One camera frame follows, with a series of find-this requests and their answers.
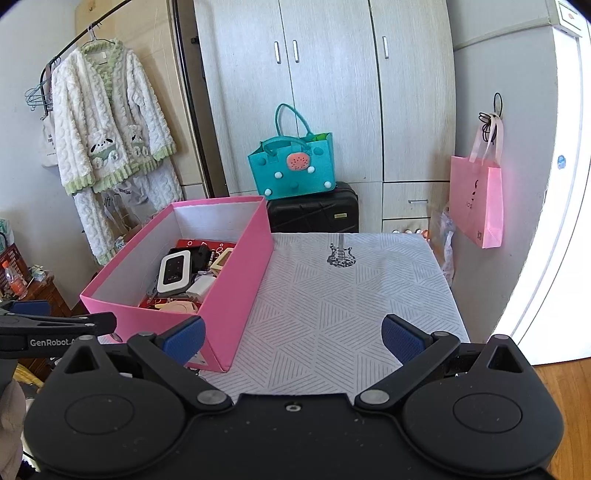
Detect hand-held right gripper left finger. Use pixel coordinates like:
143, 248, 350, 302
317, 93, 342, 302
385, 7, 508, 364
55, 316, 234, 414

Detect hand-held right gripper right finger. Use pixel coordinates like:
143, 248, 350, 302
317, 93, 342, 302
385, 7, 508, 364
353, 314, 536, 414

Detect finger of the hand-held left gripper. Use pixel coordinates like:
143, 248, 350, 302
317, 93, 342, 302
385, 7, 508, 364
0, 299, 52, 319
0, 312, 117, 339

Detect white charger plug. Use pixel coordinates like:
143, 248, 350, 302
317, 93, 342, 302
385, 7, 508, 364
186, 274, 218, 301

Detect pocket wifi router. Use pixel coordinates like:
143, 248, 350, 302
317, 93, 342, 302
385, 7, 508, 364
156, 251, 192, 296

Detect pink cardboard box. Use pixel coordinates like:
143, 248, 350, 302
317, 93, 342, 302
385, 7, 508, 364
79, 195, 274, 374

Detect beige hair claw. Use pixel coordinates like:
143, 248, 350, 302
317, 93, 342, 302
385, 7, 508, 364
210, 247, 236, 273

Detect wooden cabinet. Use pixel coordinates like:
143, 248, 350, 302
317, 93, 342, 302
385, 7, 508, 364
0, 272, 75, 319

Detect orange drink bottle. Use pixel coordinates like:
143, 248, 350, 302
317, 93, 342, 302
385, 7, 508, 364
1, 261, 28, 298

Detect black rubber case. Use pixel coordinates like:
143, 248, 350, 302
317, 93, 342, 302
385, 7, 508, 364
191, 244, 213, 273

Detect red printed paper liner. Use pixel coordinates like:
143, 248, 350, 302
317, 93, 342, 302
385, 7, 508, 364
139, 237, 238, 312

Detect clear plastic bag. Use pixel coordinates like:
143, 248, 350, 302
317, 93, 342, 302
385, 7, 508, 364
429, 203, 457, 284

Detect white plastic bag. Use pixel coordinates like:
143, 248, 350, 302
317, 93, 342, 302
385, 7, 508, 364
104, 182, 148, 217

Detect black suitcase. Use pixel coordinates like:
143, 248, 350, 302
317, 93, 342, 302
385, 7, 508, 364
267, 181, 360, 234

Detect pink gift bag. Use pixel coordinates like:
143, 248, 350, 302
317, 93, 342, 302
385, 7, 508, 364
449, 113, 504, 250

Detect white tote bag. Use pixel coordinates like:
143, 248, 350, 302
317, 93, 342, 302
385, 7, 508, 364
39, 114, 60, 168

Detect teal felt handbag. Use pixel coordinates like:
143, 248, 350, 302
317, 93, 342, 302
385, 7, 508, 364
248, 103, 337, 199

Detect white refrigerator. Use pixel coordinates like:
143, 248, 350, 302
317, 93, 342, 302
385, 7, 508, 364
452, 0, 591, 365

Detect white fleece robe jacket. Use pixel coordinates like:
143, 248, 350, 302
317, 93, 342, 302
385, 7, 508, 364
50, 39, 178, 197

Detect light wooden wardrobe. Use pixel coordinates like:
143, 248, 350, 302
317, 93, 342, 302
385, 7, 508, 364
193, 0, 458, 235

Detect black clothes rack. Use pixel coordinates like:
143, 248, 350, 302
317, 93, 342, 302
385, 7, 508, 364
41, 0, 134, 116

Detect grey wire hanger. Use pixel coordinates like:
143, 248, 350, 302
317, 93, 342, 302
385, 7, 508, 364
25, 58, 61, 114

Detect black hair ties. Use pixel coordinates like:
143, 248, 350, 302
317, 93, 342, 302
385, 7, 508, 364
478, 92, 505, 141

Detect black vertical frame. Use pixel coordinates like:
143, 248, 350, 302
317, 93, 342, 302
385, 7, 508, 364
173, 0, 229, 198

